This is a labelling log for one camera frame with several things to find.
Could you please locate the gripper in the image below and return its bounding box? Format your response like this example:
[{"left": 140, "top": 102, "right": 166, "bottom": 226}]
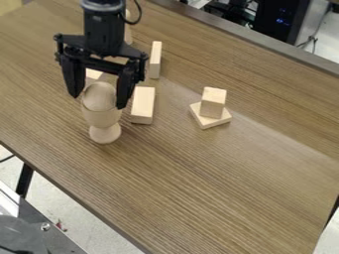
[{"left": 53, "top": 8, "right": 150, "bottom": 110}]

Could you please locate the wooden cube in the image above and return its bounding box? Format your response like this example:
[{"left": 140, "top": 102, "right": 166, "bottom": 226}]
[{"left": 198, "top": 86, "right": 230, "bottom": 120}]

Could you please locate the small wooden block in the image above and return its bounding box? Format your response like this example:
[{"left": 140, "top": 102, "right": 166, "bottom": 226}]
[{"left": 84, "top": 67, "right": 106, "bottom": 87}]

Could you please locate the long wooden block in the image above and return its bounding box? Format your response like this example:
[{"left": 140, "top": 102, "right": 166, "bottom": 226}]
[
  {"left": 147, "top": 40, "right": 165, "bottom": 80},
  {"left": 128, "top": 85, "right": 158, "bottom": 126}
]

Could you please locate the flat square wooden block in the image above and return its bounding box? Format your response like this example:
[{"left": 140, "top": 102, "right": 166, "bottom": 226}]
[{"left": 187, "top": 101, "right": 234, "bottom": 130}]

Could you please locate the black computer tower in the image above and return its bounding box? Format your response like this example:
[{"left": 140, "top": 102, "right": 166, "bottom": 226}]
[{"left": 251, "top": 0, "right": 313, "bottom": 47}]

